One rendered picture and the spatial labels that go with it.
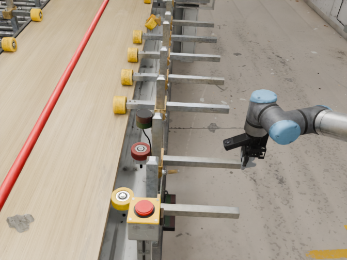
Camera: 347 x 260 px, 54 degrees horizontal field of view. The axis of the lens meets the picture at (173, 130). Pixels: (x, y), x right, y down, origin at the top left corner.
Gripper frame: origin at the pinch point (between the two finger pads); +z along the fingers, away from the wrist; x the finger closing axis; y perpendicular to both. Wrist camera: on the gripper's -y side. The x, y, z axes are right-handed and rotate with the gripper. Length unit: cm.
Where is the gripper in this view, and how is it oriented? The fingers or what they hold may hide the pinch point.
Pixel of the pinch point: (240, 167)
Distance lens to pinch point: 147.7
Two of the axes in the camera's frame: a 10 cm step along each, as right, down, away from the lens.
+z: -0.5, 7.8, 6.3
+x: 0.2, -6.3, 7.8
